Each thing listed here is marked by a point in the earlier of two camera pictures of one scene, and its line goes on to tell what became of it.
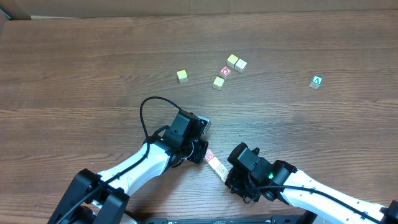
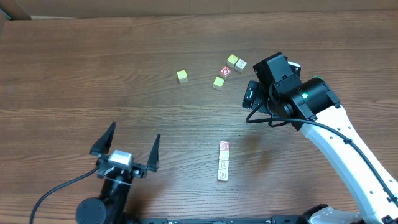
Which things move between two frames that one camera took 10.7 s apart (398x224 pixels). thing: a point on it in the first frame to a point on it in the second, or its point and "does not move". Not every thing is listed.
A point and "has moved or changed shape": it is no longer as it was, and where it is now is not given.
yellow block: (218, 83) does not move
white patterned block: (221, 170) has moved or changed shape
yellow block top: (231, 60) does not move
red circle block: (224, 72) does not move
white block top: (240, 65) does not move
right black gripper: (232, 181) to (249, 95)
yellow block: (182, 76) does not move
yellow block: (214, 162) to (224, 155)
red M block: (209, 155) to (224, 145)
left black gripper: (204, 147) to (153, 160)
